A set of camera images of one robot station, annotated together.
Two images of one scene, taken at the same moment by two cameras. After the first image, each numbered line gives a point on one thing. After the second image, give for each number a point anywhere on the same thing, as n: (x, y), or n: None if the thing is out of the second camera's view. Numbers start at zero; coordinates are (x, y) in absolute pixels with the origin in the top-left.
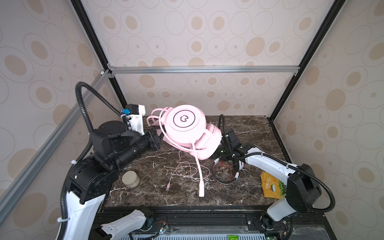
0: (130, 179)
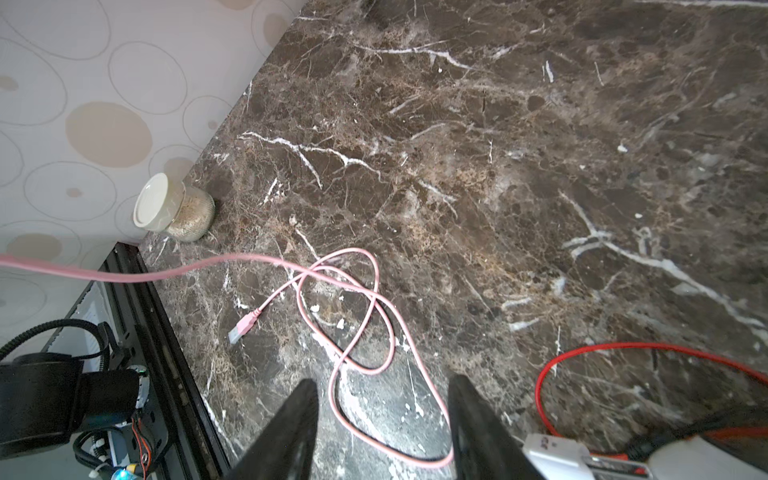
0: (164, 204)
